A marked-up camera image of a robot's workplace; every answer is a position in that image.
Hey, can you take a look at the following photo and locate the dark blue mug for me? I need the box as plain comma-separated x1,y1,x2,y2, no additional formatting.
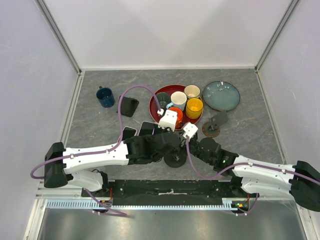
96,86,115,108

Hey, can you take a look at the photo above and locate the cream cup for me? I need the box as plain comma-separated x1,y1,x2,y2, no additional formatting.
184,84,201,99

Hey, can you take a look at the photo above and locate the orange mug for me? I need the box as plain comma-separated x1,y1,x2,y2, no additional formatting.
169,107,184,130

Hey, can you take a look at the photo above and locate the lavender case phone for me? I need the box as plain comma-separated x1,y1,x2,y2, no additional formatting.
138,121,161,136

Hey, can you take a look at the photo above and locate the blue-green ceramic plate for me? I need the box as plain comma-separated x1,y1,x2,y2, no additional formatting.
202,81,241,111

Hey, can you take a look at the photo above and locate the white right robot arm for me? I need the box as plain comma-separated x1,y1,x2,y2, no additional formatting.
182,133,320,212

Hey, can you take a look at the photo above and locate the black folding phone stand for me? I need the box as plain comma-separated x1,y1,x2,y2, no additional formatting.
120,96,140,118

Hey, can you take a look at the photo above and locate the round base phone stand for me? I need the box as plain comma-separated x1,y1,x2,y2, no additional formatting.
202,111,229,138

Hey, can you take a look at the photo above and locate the black suction phone mount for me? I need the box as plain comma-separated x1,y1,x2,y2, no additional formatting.
163,152,187,168

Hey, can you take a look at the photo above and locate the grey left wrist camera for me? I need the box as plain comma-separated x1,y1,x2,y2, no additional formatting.
158,109,178,131

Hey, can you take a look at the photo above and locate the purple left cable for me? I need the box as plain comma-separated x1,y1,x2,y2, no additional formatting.
30,83,167,217

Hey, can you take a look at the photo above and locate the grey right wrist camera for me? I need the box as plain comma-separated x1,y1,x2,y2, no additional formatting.
182,122,198,139

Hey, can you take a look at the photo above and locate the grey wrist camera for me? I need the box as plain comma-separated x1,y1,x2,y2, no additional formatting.
158,109,178,131
182,122,198,139

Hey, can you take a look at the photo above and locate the purple cable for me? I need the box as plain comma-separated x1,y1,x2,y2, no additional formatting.
30,83,167,217
185,137,320,186

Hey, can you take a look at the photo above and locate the white mug blue handle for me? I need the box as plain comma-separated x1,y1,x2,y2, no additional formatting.
166,91,187,111

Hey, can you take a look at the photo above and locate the red round tray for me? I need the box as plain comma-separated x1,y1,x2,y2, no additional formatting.
149,84,205,131

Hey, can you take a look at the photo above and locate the yellow cup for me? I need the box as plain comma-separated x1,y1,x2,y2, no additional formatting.
185,98,204,119

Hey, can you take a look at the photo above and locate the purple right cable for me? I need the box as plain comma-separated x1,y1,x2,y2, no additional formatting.
185,137,320,186

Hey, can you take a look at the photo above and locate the dark grey cup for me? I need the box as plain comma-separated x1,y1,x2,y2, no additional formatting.
156,92,171,112

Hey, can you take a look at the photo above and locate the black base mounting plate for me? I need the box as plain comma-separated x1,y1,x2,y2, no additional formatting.
92,179,248,206

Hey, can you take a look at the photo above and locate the pink case phone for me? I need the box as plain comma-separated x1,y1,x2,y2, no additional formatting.
121,126,137,144

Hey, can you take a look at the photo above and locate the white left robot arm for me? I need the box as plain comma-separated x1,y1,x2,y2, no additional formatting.
44,127,184,197

